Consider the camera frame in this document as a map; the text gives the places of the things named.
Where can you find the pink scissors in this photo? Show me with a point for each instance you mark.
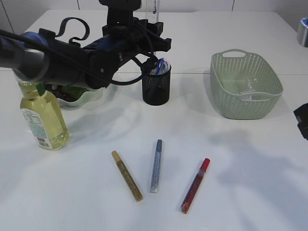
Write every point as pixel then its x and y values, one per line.
pixel 168 64

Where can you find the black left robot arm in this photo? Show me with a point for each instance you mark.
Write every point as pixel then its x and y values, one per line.
pixel 41 57

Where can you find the silver glitter pen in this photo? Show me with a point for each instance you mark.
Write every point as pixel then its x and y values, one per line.
pixel 156 167

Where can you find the gold glitter pen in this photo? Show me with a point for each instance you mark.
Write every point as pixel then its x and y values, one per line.
pixel 127 177

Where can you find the yellow drink bottle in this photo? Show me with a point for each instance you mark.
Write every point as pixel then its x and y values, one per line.
pixel 43 115

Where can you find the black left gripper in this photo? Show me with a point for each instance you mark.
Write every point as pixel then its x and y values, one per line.
pixel 125 33

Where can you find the clear plastic sheet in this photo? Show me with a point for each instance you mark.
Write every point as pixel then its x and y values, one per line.
pixel 246 88

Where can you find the black mesh pen holder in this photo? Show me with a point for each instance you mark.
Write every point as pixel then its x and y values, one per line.
pixel 155 88

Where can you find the blue scissors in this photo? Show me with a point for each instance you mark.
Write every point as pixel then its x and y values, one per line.
pixel 161 67

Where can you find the pale green wavy plate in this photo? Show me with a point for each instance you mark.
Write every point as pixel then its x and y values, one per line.
pixel 88 96

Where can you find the purple grapes with leaf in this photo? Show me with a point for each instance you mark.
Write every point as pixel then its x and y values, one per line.
pixel 66 93

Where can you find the red glitter pen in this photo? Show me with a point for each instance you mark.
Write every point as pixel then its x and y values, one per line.
pixel 185 206

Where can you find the clear plastic ruler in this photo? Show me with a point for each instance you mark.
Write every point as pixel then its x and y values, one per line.
pixel 152 11

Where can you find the green woven plastic basket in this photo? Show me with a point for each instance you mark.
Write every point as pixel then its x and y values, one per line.
pixel 227 68

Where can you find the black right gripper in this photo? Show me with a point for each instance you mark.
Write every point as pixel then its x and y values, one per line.
pixel 301 114

